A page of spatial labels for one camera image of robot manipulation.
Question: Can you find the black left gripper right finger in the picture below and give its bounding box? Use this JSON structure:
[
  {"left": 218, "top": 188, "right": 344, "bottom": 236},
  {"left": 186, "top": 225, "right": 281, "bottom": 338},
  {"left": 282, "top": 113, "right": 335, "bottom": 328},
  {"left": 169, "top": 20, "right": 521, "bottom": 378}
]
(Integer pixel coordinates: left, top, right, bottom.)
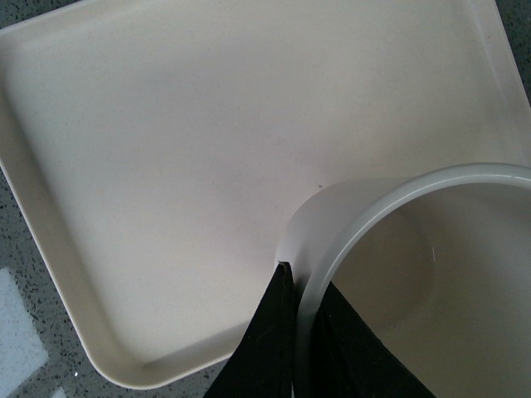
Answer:
[{"left": 295, "top": 284, "right": 428, "bottom": 397}]

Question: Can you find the white smiley mug black handle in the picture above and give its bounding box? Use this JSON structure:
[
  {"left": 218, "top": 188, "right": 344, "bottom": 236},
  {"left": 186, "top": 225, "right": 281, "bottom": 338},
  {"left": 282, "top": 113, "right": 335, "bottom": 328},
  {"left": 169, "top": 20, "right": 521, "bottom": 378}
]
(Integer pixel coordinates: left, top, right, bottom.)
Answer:
[{"left": 275, "top": 163, "right": 530, "bottom": 397}]

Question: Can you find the pink rectangular plastic tray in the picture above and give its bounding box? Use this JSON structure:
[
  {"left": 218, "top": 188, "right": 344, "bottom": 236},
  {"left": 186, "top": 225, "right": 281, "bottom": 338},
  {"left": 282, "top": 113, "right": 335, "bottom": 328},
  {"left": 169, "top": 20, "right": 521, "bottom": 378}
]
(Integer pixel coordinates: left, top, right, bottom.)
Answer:
[{"left": 1, "top": 1, "right": 530, "bottom": 391}]

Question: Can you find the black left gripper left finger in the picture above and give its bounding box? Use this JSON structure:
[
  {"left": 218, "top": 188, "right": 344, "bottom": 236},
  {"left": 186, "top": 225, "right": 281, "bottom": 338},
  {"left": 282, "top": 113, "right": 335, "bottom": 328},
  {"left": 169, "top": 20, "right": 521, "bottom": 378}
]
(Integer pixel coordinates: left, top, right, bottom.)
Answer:
[{"left": 206, "top": 262, "right": 296, "bottom": 397}]

